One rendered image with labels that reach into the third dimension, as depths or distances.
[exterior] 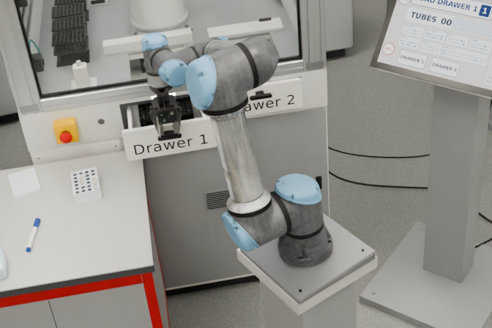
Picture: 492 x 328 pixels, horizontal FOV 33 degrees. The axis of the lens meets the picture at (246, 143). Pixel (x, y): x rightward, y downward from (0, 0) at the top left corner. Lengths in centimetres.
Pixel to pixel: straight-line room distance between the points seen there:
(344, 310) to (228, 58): 87
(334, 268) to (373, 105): 217
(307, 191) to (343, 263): 24
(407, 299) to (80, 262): 134
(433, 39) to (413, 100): 169
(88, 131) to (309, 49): 78
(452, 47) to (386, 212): 116
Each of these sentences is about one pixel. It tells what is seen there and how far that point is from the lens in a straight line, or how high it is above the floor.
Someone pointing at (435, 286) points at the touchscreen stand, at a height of 4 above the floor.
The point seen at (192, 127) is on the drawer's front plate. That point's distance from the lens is 258.
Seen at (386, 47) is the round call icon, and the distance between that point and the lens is 272.
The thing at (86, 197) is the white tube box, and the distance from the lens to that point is 259.
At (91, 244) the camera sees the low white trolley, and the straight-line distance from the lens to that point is 244.
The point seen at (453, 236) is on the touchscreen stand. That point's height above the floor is 26.
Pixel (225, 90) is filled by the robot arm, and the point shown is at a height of 135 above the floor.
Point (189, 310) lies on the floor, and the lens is 324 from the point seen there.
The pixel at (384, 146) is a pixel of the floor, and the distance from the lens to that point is 400.
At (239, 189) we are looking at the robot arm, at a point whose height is 107.
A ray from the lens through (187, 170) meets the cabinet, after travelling 288.
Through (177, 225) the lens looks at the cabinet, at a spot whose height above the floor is 38.
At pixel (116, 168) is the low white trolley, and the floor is 76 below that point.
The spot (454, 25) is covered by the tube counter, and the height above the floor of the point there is 111.
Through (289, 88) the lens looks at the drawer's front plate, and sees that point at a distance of 274.
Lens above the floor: 233
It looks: 35 degrees down
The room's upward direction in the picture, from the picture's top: 6 degrees counter-clockwise
